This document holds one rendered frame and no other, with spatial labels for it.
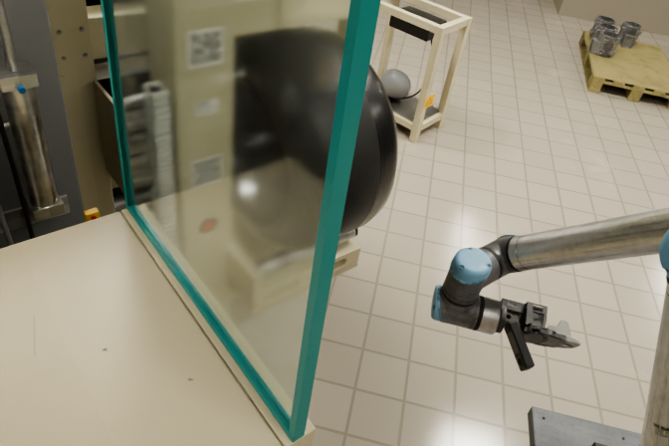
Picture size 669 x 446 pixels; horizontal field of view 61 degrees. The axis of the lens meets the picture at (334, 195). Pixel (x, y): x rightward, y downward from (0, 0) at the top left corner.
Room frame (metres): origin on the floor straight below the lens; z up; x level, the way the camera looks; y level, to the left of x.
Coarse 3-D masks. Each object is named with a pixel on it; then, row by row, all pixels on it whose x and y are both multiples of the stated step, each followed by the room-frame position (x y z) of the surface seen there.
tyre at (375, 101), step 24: (384, 96) 1.21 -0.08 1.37; (360, 120) 1.12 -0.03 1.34; (384, 120) 1.16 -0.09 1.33; (360, 144) 1.09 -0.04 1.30; (384, 144) 1.14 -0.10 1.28; (360, 168) 1.07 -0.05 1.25; (384, 168) 1.12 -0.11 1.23; (360, 192) 1.07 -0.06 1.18; (384, 192) 1.12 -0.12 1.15; (360, 216) 1.09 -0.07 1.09
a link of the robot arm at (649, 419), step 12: (660, 252) 0.72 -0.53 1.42; (660, 324) 0.71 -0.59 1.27; (660, 336) 0.69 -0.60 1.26; (660, 348) 0.68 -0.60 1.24; (660, 360) 0.67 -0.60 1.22; (660, 372) 0.66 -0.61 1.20; (660, 384) 0.65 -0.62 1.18; (648, 396) 0.67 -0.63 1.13; (660, 396) 0.64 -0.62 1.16; (648, 408) 0.65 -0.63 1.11; (660, 408) 0.63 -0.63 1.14; (648, 420) 0.64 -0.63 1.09; (660, 420) 0.62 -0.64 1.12; (648, 432) 0.63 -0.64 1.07; (660, 432) 0.61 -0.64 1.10; (648, 444) 0.62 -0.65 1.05; (660, 444) 0.60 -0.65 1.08
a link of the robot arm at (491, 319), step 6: (486, 300) 1.02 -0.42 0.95; (492, 300) 1.03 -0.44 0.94; (498, 300) 1.04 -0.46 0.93; (486, 306) 1.00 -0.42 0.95; (492, 306) 1.01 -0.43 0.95; (498, 306) 1.01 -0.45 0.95; (486, 312) 0.99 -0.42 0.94; (492, 312) 0.99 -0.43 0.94; (498, 312) 0.99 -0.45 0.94; (486, 318) 0.98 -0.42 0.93; (492, 318) 0.98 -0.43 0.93; (498, 318) 0.98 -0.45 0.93; (486, 324) 0.97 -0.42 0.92; (492, 324) 0.97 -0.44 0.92; (498, 324) 0.97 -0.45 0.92; (480, 330) 0.97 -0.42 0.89; (486, 330) 0.97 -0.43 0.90; (492, 330) 0.97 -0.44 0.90
